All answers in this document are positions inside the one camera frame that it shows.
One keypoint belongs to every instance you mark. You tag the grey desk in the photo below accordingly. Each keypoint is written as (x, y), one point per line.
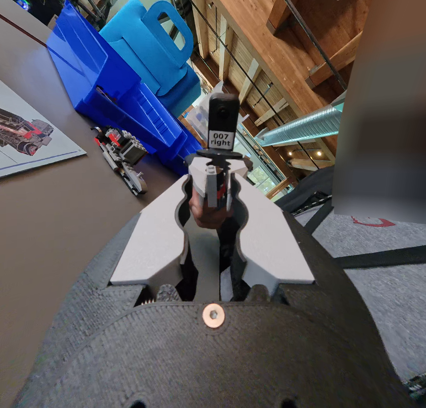
(66, 231)

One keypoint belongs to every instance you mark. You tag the person's right forearm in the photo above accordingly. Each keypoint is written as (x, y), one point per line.
(226, 248)

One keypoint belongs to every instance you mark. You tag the blue plastic bin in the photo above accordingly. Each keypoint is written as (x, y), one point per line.
(99, 82)

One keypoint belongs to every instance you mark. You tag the black cloth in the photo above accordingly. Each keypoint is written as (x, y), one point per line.
(309, 188)

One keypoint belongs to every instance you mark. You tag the clear plastic organizer box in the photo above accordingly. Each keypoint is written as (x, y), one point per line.
(198, 118)

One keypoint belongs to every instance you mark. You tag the small grey red brick assembly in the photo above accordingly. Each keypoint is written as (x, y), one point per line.
(211, 188)

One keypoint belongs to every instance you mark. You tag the person's right hand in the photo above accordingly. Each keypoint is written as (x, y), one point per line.
(203, 215)

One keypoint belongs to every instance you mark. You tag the blue felt bag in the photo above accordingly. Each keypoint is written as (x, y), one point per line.
(149, 48)

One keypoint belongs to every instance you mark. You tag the silver ventilation duct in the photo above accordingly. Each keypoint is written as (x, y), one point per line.
(299, 128)

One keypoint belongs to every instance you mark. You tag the toy brick vehicle model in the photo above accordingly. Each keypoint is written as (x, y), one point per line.
(126, 148)

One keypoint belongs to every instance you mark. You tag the person's grey sweatshirt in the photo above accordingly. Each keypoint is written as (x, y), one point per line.
(382, 298)

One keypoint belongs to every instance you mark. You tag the brick instruction booklet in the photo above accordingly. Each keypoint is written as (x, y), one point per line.
(50, 148)

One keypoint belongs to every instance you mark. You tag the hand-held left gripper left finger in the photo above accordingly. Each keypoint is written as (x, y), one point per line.
(149, 248)

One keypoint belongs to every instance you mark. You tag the steel ceiling pipe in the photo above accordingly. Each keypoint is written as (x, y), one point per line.
(309, 35)

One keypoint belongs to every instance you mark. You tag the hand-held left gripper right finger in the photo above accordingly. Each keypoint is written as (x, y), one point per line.
(276, 248)

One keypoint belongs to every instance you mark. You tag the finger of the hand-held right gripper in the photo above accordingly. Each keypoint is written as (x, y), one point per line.
(197, 175)
(238, 169)

